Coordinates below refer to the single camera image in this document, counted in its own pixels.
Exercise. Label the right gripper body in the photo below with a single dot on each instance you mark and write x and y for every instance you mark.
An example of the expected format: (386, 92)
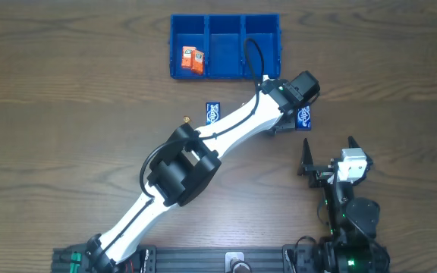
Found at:
(322, 176)

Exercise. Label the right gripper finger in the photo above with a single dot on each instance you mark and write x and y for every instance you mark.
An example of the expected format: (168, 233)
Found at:
(306, 163)
(353, 143)

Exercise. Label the blue candy pack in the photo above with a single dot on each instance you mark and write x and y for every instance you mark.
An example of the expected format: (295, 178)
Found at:
(304, 119)
(212, 110)

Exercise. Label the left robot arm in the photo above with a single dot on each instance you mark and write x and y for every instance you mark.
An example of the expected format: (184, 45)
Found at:
(249, 127)

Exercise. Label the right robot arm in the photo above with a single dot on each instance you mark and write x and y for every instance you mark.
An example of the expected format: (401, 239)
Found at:
(359, 216)

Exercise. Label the gold wrapped candy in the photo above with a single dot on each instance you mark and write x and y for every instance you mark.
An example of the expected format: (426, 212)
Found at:
(186, 119)

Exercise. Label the blue tray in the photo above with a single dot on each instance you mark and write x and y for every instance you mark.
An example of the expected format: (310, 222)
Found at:
(224, 49)

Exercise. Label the orange candy box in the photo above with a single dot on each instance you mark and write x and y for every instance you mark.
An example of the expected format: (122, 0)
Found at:
(198, 64)
(186, 57)

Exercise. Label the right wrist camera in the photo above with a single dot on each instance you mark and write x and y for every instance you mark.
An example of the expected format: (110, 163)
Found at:
(351, 165)

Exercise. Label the mounting rail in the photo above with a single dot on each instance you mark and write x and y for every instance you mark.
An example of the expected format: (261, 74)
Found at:
(188, 259)

